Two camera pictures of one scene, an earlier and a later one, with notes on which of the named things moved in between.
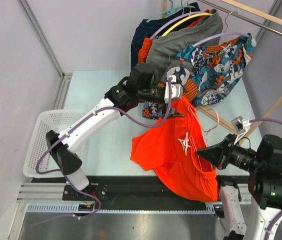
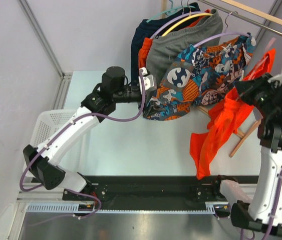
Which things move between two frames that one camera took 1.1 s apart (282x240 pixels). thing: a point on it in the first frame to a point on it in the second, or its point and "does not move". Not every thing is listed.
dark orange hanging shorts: [148, 42] does not move
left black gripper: [173, 113] to [139, 102]
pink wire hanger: [205, 130] to [262, 60]
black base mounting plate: [119, 190] does not move
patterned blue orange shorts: [210, 70] does not move
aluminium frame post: [62, 92] does not move
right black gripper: [220, 154] to [248, 87]
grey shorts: [162, 50] does not move
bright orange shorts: [171, 150] to [224, 116]
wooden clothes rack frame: [224, 124] does not move
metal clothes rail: [255, 22] does not move
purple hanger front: [224, 33] does not move
